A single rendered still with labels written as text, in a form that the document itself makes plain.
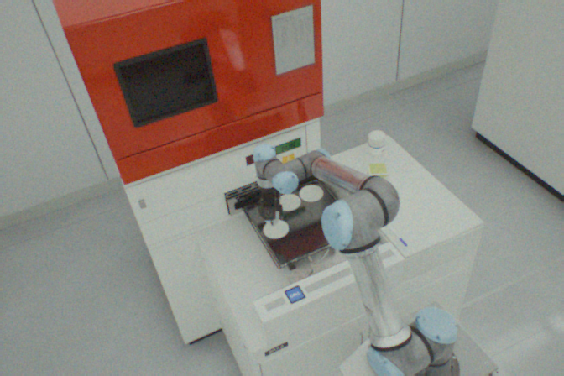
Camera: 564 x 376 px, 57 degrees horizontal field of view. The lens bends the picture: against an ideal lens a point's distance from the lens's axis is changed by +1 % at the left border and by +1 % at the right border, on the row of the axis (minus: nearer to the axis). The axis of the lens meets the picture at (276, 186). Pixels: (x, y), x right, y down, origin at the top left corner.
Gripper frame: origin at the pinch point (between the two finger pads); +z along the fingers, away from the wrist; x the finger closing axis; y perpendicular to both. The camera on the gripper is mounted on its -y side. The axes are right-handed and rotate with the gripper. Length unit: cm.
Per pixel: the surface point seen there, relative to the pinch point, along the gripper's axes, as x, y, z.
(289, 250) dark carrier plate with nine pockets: -5.9, -4.6, 9.4
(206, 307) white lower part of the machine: 40, 10, 69
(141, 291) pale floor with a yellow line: 89, 40, 100
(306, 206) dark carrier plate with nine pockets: -12.1, 18.7, 9.4
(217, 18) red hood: 12, 19, -74
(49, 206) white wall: 169, 107, 95
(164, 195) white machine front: 41.9, 8.7, -8.3
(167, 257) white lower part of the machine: 48, 5, 25
